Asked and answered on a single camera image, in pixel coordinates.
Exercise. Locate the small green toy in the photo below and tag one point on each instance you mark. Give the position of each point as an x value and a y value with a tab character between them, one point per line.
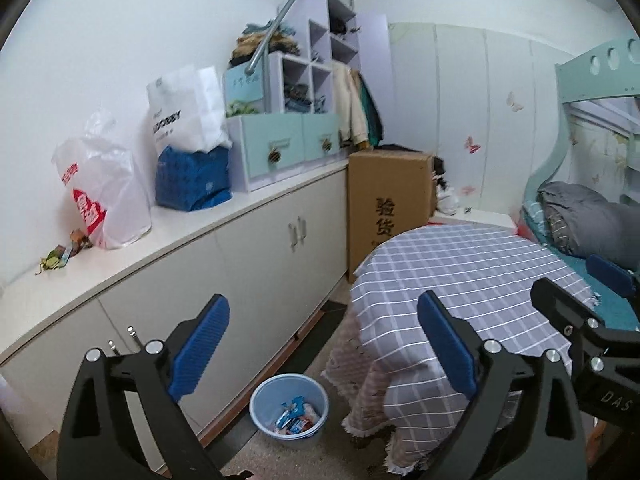
58	257

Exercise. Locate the brown cardboard box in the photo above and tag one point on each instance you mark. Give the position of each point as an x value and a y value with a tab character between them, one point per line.
388	193

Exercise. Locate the blue orange snack packet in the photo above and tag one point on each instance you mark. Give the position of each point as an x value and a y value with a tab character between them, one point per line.
290	424

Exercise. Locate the light blue trash bin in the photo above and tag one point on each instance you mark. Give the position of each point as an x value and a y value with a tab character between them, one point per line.
266	407

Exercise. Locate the cream low cabinet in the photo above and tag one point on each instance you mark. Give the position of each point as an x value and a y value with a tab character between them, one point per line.
277	254

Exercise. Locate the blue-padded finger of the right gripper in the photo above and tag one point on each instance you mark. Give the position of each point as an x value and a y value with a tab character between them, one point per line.
619	280

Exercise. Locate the white red plastic bag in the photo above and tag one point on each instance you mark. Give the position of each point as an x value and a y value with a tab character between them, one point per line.
105	184

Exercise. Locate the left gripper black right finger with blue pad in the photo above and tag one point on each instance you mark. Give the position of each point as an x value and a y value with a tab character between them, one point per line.
522	420

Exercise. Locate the bright blue foil wrapper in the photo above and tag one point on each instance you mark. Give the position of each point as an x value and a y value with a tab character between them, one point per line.
292	410

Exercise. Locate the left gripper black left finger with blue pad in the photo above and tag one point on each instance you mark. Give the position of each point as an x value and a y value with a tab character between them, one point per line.
98	439

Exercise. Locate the white shopping bag black text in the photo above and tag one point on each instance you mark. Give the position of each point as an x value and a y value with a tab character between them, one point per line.
187	111

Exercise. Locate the blue folded bag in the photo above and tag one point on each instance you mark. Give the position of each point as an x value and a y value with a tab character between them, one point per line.
192	181

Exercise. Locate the mint green drawer unit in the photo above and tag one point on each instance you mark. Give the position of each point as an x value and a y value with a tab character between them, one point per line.
268	148

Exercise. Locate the lilac cube shelf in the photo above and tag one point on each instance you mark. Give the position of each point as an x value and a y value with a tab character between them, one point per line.
332	30

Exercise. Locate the hanging cream jacket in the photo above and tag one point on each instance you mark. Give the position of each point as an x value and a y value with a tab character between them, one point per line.
359	123

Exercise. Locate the mint green bunk bed frame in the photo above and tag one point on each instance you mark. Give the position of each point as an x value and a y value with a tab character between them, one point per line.
606	72

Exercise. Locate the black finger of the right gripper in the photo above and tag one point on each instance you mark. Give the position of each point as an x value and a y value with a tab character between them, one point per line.
564	312

